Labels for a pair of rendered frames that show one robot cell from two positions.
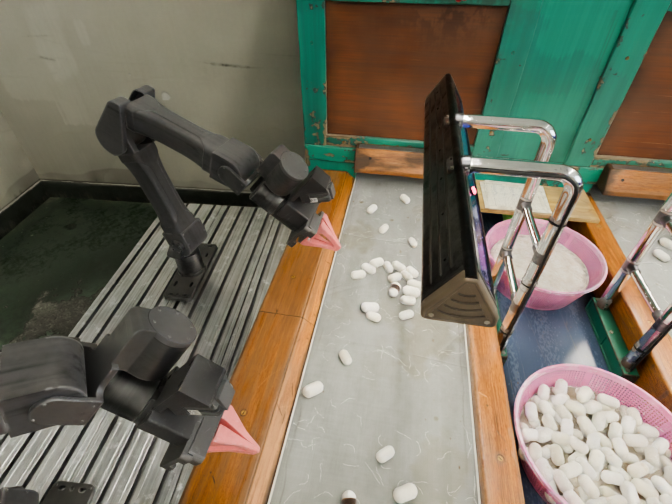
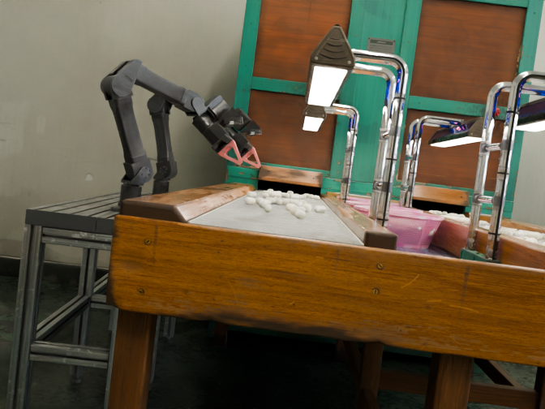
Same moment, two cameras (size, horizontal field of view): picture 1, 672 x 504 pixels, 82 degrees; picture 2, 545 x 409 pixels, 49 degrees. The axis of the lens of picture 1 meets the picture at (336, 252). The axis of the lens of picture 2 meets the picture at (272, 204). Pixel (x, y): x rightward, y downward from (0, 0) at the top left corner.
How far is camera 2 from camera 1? 1.82 m
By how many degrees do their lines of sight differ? 39
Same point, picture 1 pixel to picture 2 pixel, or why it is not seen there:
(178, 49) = (113, 144)
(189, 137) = not seen: hidden behind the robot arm
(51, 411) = (197, 102)
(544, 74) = (361, 132)
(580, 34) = (374, 114)
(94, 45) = (46, 134)
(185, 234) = (171, 162)
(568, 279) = not seen: hidden behind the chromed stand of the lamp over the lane
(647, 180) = (425, 190)
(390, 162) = (281, 174)
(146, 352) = (218, 105)
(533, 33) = not seen: hidden behind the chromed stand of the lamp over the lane
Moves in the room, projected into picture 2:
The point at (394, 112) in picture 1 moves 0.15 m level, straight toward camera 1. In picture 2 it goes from (283, 148) to (284, 148)
